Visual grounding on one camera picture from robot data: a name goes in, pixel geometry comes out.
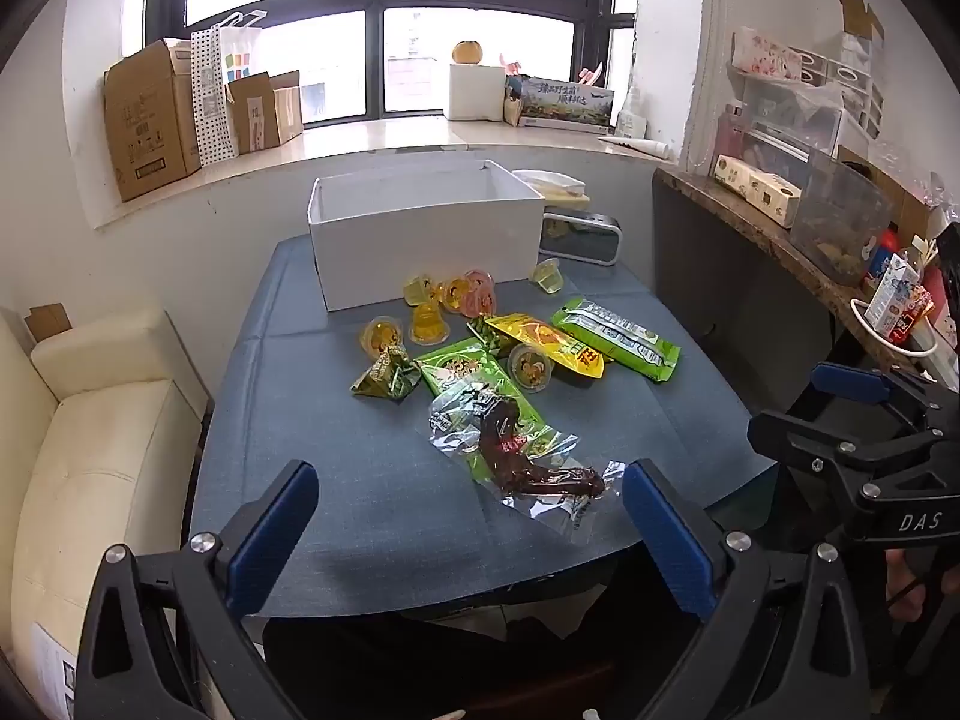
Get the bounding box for wide green snack packet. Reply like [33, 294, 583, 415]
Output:
[415, 340, 557, 482]

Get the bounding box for dark meat snack clear packet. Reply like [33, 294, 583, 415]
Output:
[427, 381, 625, 542]

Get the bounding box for small dark green snack packet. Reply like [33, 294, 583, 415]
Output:
[466, 319, 512, 355]

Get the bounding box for open cardboard box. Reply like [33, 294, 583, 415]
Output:
[226, 70, 305, 155]

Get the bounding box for long green snack packet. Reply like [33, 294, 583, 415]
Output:
[552, 297, 683, 384]

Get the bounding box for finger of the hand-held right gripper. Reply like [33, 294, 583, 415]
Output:
[814, 362, 960, 440]
[748, 406, 946, 500]

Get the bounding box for white tube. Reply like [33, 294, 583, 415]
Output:
[595, 136, 669, 161]

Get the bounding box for white lidded food container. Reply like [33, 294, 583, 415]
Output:
[512, 168, 594, 212]

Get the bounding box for white cardboard box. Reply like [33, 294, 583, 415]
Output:
[307, 159, 546, 313]

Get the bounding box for clear plastic bin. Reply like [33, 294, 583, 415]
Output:
[790, 149, 894, 287]

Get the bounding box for pink jelly cup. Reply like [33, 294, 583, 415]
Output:
[461, 268, 500, 317]

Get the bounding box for green pyramid snack packet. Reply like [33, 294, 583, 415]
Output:
[350, 347, 423, 399]

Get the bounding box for white cable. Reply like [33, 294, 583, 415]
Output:
[849, 298, 939, 358]

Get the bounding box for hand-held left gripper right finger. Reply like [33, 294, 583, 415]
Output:
[622, 459, 875, 720]

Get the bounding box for large closed cardboard box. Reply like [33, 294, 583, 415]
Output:
[103, 39, 203, 203]

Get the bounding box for cream tissue pack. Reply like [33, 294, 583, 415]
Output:
[712, 154, 757, 201]

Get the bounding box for cream leather sofa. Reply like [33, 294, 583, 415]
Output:
[0, 307, 212, 720]

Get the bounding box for person's right hand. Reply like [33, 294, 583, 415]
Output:
[885, 549, 943, 622]

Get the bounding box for wooden side shelf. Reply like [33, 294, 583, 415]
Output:
[651, 163, 960, 361]

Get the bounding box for yellow snack packet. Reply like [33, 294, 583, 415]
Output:
[484, 313, 607, 380]

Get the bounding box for printed long carton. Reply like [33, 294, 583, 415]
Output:
[517, 76, 615, 135]

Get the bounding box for small drink carton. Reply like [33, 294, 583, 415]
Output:
[864, 254, 920, 336]

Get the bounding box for clear storage drawers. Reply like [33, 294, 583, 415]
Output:
[793, 36, 887, 140]

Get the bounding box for yellow patterned carton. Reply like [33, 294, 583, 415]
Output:
[748, 168, 803, 230]

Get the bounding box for white plastic bottle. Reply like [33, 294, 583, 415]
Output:
[616, 86, 650, 140]

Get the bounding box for white bag with coloured squares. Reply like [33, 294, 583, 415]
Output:
[213, 12, 265, 158]

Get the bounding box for white foam box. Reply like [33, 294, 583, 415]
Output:
[448, 62, 506, 123]

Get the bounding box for blue-grey table cloth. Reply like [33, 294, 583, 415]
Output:
[186, 234, 781, 620]

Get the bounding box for silver-framed black device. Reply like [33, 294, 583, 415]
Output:
[540, 208, 624, 268]

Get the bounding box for floral tissue packet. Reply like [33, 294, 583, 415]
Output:
[732, 27, 815, 84]

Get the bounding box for cardboard piece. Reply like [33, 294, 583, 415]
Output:
[838, 0, 887, 43]

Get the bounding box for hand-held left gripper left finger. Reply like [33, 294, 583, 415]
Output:
[75, 459, 321, 720]

